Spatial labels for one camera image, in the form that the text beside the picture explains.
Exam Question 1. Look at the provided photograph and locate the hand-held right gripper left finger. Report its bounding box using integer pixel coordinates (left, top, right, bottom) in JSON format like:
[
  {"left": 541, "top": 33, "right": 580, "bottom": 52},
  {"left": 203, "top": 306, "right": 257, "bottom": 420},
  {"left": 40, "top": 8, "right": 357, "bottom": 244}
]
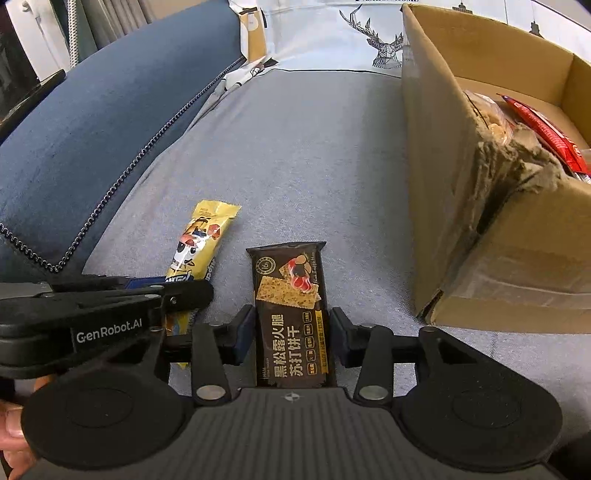
[{"left": 115, "top": 305, "right": 256, "bottom": 404}]

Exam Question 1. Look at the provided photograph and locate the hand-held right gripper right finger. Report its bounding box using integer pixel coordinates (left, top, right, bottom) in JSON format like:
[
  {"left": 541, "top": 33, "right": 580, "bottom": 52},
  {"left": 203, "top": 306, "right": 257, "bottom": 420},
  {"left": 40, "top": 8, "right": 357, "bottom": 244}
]
[{"left": 330, "top": 307, "right": 490, "bottom": 403}]

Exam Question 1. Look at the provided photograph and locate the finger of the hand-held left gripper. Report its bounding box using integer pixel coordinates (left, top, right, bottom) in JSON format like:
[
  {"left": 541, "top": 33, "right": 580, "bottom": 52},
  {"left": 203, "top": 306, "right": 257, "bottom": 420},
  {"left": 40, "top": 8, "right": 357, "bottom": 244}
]
[
  {"left": 51, "top": 279, "right": 215, "bottom": 325},
  {"left": 48, "top": 274, "right": 168, "bottom": 294}
]

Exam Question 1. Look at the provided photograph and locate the black cracker packet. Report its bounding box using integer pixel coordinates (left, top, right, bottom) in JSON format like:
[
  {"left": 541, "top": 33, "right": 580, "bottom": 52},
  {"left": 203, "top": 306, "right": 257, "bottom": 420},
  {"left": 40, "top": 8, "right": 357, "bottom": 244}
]
[{"left": 246, "top": 241, "right": 329, "bottom": 389}]

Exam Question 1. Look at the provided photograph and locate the yellow cartoon bar packet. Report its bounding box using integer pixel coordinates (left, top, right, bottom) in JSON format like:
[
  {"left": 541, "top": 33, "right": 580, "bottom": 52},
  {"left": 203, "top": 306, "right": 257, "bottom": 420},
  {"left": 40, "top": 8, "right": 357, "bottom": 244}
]
[{"left": 164, "top": 200, "right": 243, "bottom": 370}]

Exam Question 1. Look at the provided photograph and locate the cardboard box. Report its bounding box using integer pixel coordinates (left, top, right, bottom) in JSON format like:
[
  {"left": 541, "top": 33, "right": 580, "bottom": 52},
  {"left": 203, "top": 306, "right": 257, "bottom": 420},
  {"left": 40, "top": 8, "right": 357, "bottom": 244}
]
[{"left": 401, "top": 4, "right": 591, "bottom": 335}]

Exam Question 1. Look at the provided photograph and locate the clear biscuit bag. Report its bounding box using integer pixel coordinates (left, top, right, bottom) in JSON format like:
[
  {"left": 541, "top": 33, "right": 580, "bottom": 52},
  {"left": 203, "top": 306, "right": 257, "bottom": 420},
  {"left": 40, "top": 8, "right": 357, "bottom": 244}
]
[{"left": 464, "top": 90, "right": 515, "bottom": 144}]

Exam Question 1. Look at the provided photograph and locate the red wafer packet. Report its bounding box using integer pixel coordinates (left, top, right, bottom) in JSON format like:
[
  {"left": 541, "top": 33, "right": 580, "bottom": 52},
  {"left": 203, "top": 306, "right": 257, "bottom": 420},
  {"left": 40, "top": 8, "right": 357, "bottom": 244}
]
[{"left": 496, "top": 93, "right": 591, "bottom": 176}]

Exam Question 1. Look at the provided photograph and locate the person's left hand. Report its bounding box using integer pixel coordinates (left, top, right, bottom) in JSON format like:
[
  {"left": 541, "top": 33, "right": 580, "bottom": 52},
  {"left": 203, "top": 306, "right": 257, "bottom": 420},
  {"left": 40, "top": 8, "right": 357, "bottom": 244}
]
[{"left": 0, "top": 375, "right": 52, "bottom": 480}]

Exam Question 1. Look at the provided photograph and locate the grey deer printed blanket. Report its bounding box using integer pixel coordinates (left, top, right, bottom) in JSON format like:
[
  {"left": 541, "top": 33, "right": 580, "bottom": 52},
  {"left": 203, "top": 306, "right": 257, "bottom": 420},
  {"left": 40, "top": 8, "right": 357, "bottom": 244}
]
[{"left": 83, "top": 0, "right": 591, "bottom": 462}]

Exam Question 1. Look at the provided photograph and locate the dark furniture piece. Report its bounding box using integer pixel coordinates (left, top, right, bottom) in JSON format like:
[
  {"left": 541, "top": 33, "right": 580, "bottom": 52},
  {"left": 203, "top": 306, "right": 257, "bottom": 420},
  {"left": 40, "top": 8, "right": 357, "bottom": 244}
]
[{"left": 0, "top": 7, "right": 68, "bottom": 144}]

